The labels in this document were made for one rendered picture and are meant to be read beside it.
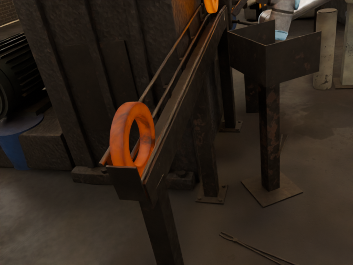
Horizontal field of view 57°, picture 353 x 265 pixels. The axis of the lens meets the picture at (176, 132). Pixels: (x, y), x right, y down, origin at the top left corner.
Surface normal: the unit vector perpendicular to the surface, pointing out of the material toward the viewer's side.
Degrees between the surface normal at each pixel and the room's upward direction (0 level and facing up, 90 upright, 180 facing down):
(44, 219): 0
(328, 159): 0
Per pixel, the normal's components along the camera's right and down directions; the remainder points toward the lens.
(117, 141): -0.32, 0.00
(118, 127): -0.29, -0.33
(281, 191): -0.16, -0.85
